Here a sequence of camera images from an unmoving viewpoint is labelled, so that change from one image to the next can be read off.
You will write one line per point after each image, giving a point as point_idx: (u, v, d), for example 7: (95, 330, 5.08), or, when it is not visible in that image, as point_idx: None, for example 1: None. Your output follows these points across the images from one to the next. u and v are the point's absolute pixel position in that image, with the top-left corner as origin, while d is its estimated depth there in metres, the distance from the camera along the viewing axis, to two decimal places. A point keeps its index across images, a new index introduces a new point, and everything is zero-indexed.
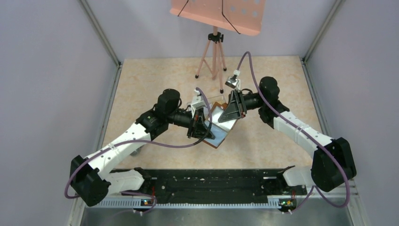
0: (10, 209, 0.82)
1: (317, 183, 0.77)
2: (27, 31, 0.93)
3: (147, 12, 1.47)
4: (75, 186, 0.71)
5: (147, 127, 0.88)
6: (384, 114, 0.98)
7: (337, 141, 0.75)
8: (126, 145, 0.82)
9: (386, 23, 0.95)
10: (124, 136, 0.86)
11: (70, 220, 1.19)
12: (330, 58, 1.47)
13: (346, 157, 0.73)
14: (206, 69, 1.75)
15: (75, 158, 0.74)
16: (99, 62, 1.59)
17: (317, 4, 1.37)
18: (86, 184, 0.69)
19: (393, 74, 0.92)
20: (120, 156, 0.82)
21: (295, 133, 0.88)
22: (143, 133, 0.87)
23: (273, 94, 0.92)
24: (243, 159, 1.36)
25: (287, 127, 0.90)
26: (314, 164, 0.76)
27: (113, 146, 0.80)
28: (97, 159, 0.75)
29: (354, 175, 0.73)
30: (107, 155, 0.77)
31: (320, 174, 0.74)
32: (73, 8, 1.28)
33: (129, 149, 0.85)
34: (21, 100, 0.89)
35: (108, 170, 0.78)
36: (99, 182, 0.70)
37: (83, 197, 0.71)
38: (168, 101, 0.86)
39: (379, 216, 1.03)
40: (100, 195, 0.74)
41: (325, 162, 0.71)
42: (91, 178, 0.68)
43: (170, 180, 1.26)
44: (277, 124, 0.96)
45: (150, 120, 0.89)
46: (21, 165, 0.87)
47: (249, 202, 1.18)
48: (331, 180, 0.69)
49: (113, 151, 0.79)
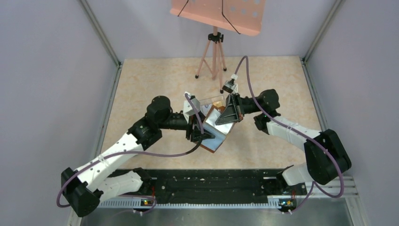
0: (11, 208, 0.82)
1: (313, 177, 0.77)
2: (27, 31, 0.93)
3: (147, 12, 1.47)
4: (67, 197, 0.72)
5: (139, 137, 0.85)
6: (384, 114, 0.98)
7: (326, 133, 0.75)
8: (116, 157, 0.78)
9: (386, 24, 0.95)
10: (114, 148, 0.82)
11: (70, 220, 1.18)
12: (329, 58, 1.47)
13: (337, 148, 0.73)
14: (206, 69, 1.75)
15: (65, 170, 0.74)
16: (99, 62, 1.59)
17: (317, 4, 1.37)
18: (75, 197, 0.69)
19: (392, 74, 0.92)
20: (111, 168, 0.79)
21: (287, 133, 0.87)
22: (133, 145, 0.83)
23: (271, 109, 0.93)
24: (243, 159, 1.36)
25: (279, 128, 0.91)
26: (306, 157, 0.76)
27: (102, 158, 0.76)
28: (86, 172, 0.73)
29: (349, 166, 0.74)
30: (96, 168, 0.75)
31: (313, 167, 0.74)
32: (73, 9, 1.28)
33: (121, 159, 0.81)
34: (21, 100, 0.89)
35: (99, 181, 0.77)
36: (89, 195, 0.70)
37: (74, 207, 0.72)
38: (157, 112, 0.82)
39: (379, 216, 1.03)
40: (92, 205, 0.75)
41: (315, 152, 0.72)
42: (80, 191, 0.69)
43: (170, 180, 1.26)
44: (271, 129, 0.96)
45: (142, 130, 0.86)
46: (20, 164, 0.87)
47: (249, 202, 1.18)
48: (325, 171, 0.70)
49: (103, 164, 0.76)
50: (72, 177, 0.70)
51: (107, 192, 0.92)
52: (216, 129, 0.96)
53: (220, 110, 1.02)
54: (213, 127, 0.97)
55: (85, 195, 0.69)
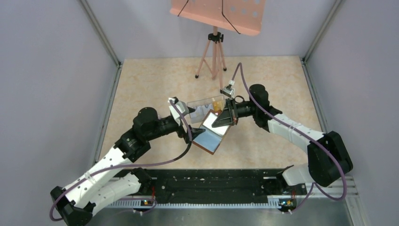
0: (11, 208, 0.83)
1: (315, 180, 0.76)
2: (27, 31, 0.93)
3: (147, 12, 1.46)
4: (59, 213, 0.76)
5: (127, 149, 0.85)
6: (384, 114, 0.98)
7: (329, 134, 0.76)
8: (103, 174, 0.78)
9: (386, 23, 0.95)
10: (101, 163, 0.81)
11: None
12: (330, 58, 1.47)
13: (340, 150, 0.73)
14: (206, 69, 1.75)
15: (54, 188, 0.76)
16: (99, 62, 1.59)
17: (318, 4, 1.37)
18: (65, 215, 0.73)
19: (392, 74, 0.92)
20: (99, 183, 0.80)
21: (288, 133, 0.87)
22: (119, 160, 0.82)
23: (262, 98, 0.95)
24: (243, 159, 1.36)
25: (281, 127, 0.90)
26: (309, 159, 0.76)
27: (88, 176, 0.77)
28: (74, 190, 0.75)
29: (350, 168, 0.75)
30: (83, 186, 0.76)
31: (315, 169, 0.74)
32: (73, 8, 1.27)
33: (108, 174, 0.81)
34: (21, 100, 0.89)
35: (88, 196, 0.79)
36: (77, 213, 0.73)
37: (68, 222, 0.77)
38: (143, 125, 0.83)
39: (379, 216, 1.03)
40: (86, 218, 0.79)
41: (319, 154, 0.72)
42: (68, 211, 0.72)
43: (170, 179, 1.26)
44: (272, 127, 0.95)
45: (129, 143, 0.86)
46: (20, 164, 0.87)
47: (249, 202, 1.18)
48: (328, 173, 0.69)
49: (90, 181, 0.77)
50: (59, 198, 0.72)
51: (100, 203, 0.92)
52: (214, 131, 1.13)
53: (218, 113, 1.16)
54: (211, 129, 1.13)
55: (74, 213, 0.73)
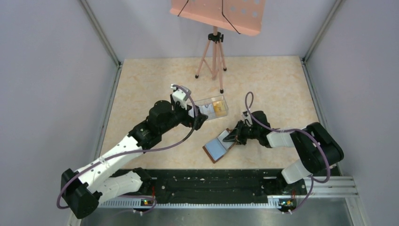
0: (11, 208, 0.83)
1: (306, 167, 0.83)
2: (26, 30, 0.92)
3: (147, 12, 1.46)
4: (67, 198, 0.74)
5: (140, 138, 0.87)
6: (384, 114, 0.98)
7: (312, 126, 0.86)
8: (117, 159, 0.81)
9: (386, 24, 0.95)
10: (115, 149, 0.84)
11: (70, 220, 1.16)
12: (329, 58, 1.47)
13: (324, 137, 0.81)
14: (206, 69, 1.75)
15: (66, 171, 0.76)
16: (99, 62, 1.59)
17: (317, 4, 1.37)
18: (75, 198, 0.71)
19: (392, 74, 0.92)
20: (111, 169, 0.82)
21: (282, 135, 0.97)
22: (135, 148, 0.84)
23: (260, 118, 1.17)
24: (243, 159, 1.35)
25: (276, 133, 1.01)
26: (296, 148, 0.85)
27: (103, 160, 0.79)
28: (86, 173, 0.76)
29: (341, 156, 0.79)
30: (97, 169, 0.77)
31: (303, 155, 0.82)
32: (72, 8, 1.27)
33: (121, 161, 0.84)
34: (21, 100, 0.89)
35: (99, 182, 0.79)
36: (89, 196, 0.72)
37: (73, 209, 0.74)
38: (159, 116, 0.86)
39: (378, 216, 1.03)
40: (91, 207, 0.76)
41: (302, 140, 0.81)
42: (80, 192, 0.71)
43: (170, 179, 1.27)
44: (271, 139, 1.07)
45: (143, 133, 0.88)
46: (20, 164, 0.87)
47: (248, 202, 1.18)
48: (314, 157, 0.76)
49: (103, 165, 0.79)
50: (73, 179, 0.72)
51: (107, 194, 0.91)
52: (221, 144, 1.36)
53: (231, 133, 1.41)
54: (221, 142, 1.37)
55: (85, 196, 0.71)
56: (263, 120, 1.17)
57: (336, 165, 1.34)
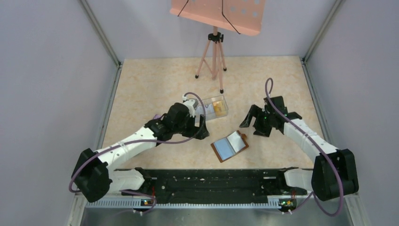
0: (10, 208, 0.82)
1: (315, 191, 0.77)
2: (27, 30, 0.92)
3: (147, 12, 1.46)
4: (78, 181, 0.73)
5: (155, 130, 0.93)
6: (385, 114, 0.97)
7: (341, 151, 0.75)
8: (136, 144, 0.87)
9: (386, 24, 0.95)
10: (132, 137, 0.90)
11: (70, 220, 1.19)
12: (330, 58, 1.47)
13: (349, 171, 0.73)
14: (206, 69, 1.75)
15: (84, 151, 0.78)
16: (99, 62, 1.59)
17: (317, 4, 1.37)
18: (92, 176, 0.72)
19: (392, 74, 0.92)
20: (128, 154, 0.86)
21: (302, 139, 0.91)
22: (151, 138, 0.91)
23: (277, 103, 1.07)
24: (243, 159, 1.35)
25: (296, 133, 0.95)
26: (313, 171, 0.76)
27: (123, 144, 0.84)
28: (106, 154, 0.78)
29: (355, 190, 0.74)
30: (116, 152, 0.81)
31: (318, 181, 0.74)
32: (73, 8, 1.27)
33: (137, 148, 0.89)
34: (20, 100, 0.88)
35: (114, 166, 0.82)
36: (106, 176, 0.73)
37: (85, 191, 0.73)
38: (179, 112, 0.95)
39: (379, 216, 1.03)
40: (102, 191, 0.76)
41: (325, 169, 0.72)
42: (99, 171, 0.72)
43: (170, 179, 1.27)
44: (287, 129, 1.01)
45: (158, 126, 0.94)
46: (19, 164, 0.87)
47: (248, 202, 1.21)
48: (328, 188, 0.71)
49: (122, 149, 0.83)
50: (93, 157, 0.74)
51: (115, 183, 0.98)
52: (230, 146, 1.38)
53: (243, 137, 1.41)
54: (230, 144, 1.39)
55: (104, 174, 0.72)
56: (280, 104, 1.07)
57: None
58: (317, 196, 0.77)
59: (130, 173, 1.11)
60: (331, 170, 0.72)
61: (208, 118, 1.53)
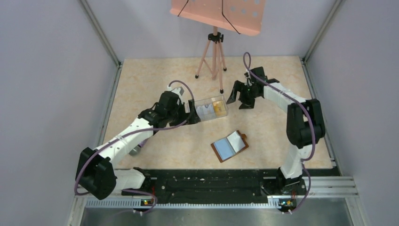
0: (10, 208, 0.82)
1: (289, 138, 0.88)
2: (26, 31, 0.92)
3: (147, 12, 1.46)
4: (84, 181, 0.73)
5: (150, 118, 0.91)
6: (385, 114, 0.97)
7: (310, 101, 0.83)
8: (134, 135, 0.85)
9: (386, 24, 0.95)
10: (129, 129, 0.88)
11: (70, 220, 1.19)
12: (330, 58, 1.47)
13: (316, 116, 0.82)
14: (206, 69, 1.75)
15: (84, 150, 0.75)
16: (99, 62, 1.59)
17: (317, 4, 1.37)
18: (98, 173, 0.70)
19: (392, 74, 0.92)
20: (128, 147, 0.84)
21: (278, 97, 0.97)
22: (147, 127, 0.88)
23: (257, 72, 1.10)
24: (243, 159, 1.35)
25: (274, 93, 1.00)
26: (287, 118, 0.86)
27: (121, 137, 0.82)
28: (106, 149, 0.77)
29: (323, 134, 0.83)
30: (115, 145, 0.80)
31: (291, 128, 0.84)
32: (72, 8, 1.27)
33: (136, 139, 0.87)
34: (20, 100, 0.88)
35: (117, 160, 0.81)
36: (110, 171, 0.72)
37: (93, 190, 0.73)
38: (170, 98, 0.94)
39: (379, 216, 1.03)
40: (109, 187, 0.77)
41: (296, 114, 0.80)
42: (103, 166, 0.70)
43: (170, 179, 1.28)
44: (266, 92, 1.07)
45: (152, 115, 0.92)
46: (19, 164, 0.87)
47: (248, 202, 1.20)
48: (299, 132, 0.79)
49: (122, 141, 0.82)
50: (94, 155, 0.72)
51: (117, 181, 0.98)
52: (230, 146, 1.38)
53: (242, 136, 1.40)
54: (230, 144, 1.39)
55: (108, 168, 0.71)
56: (261, 73, 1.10)
57: (336, 165, 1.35)
58: (290, 141, 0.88)
59: (129, 172, 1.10)
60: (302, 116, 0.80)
61: (208, 118, 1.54)
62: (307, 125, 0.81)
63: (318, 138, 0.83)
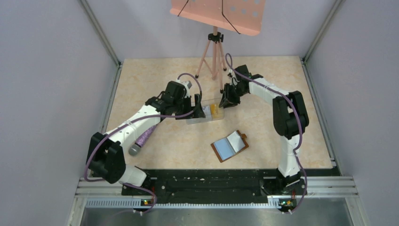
0: (10, 208, 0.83)
1: (276, 129, 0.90)
2: (26, 31, 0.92)
3: (147, 12, 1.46)
4: (95, 166, 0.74)
5: (157, 105, 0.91)
6: (384, 114, 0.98)
7: (292, 93, 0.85)
8: (142, 121, 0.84)
9: (386, 24, 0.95)
10: (136, 115, 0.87)
11: (70, 220, 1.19)
12: (329, 58, 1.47)
13: (299, 107, 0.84)
14: (206, 69, 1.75)
15: (94, 134, 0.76)
16: (99, 62, 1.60)
17: (317, 4, 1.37)
18: (109, 156, 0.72)
19: (391, 75, 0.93)
20: (136, 132, 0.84)
21: (263, 92, 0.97)
22: (154, 113, 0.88)
23: (241, 70, 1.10)
24: (243, 159, 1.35)
25: (258, 89, 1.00)
26: (273, 111, 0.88)
27: (130, 123, 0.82)
28: (116, 134, 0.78)
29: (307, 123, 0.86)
30: (125, 130, 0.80)
31: (278, 120, 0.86)
32: (73, 8, 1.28)
33: (144, 125, 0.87)
34: (20, 101, 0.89)
35: (126, 145, 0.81)
36: (120, 154, 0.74)
37: (104, 175, 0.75)
38: (177, 87, 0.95)
39: (378, 216, 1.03)
40: (119, 171, 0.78)
41: (280, 107, 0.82)
42: (114, 149, 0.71)
43: (170, 179, 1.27)
44: (251, 88, 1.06)
45: (159, 101, 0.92)
46: (19, 165, 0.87)
47: (249, 202, 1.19)
48: (285, 123, 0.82)
49: (131, 127, 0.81)
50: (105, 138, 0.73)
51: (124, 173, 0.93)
52: (231, 146, 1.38)
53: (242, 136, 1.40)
54: (230, 145, 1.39)
55: (119, 152, 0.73)
56: (245, 70, 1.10)
57: (336, 165, 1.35)
58: (277, 132, 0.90)
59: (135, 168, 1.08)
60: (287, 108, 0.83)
61: (203, 119, 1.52)
62: (292, 116, 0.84)
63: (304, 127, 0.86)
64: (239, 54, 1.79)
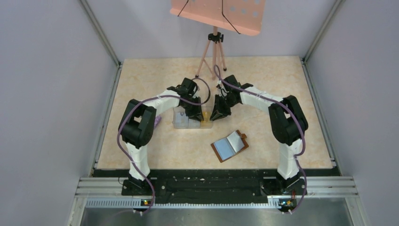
0: (9, 208, 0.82)
1: (277, 137, 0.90)
2: (24, 31, 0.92)
3: (147, 12, 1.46)
4: (129, 128, 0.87)
5: (179, 92, 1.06)
6: (385, 115, 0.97)
7: (288, 99, 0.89)
8: (168, 98, 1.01)
9: (387, 25, 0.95)
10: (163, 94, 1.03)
11: (71, 220, 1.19)
12: (329, 57, 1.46)
13: (296, 111, 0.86)
14: (206, 69, 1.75)
15: (130, 101, 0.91)
16: (99, 61, 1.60)
17: (318, 4, 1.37)
18: (144, 117, 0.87)
19: (391, 76, 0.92)
20: (163, 106, 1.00)
21: (256, 100, 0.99)
22: (175, 94, 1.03)
23: (229, 81, 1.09)
24: (243, 159, 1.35)
25: (251, 98, 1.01)
26: (270, 119, 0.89)
27: (159, 96, 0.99)
28: (150, 103, 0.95)
29: (306, 127, 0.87)
30: (156, 101, 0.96)
31: (276, 127, 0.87)
32: (73, 9, 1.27)
33: (168, 103, 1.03)
34: (19, 102, 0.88)
35: None
36: (153, 117, 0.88)
37: (135, 137, 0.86)
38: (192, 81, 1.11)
39: (378, 216, 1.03)
40: (148, 137, 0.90)
41: (277, 114, 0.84)
42: (149, 111, 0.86)
43: (170, 180, 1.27)
44: (243, 98, 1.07)
45: (179, 88, 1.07)
46: (18, 165, 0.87)
47: (249, 202, 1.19)
48: (285, 130, 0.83)
49: (160, 100, 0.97)
50: (140, 103, 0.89)
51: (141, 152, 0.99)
52: (230, 146, 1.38)
53: (242, 136, 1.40)
54: (230, 145, 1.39)
55: (152, 114, 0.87)
56: (233, 81, 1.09)
57: (336, 165, 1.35)
58: (278, 140, 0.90)
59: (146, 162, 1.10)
60: (283, 115, 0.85)
61: (192, 125, 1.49)
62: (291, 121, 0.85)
63: (303, 131, 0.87)
64: (239, 54, 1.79)
